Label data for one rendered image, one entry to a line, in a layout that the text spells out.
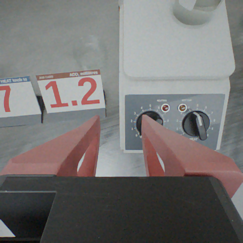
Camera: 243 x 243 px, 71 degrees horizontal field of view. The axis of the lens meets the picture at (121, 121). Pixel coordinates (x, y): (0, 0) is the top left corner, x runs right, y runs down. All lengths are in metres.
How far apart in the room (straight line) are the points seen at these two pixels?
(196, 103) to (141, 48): 0.09
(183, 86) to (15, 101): 0.24
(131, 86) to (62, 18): 0.22
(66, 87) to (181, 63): 0.16
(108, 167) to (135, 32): 0.18
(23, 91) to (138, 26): 0.18
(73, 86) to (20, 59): 0.13
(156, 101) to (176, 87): 0.03
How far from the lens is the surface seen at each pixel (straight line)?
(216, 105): 0.23
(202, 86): 0.22
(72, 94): 0.26
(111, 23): 0.35
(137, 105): 0.20
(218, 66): 0.22
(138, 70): 0.19
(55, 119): 0.28
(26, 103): 0.29
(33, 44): 0.36
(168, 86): 0.21
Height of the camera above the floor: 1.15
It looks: 77 degrees down
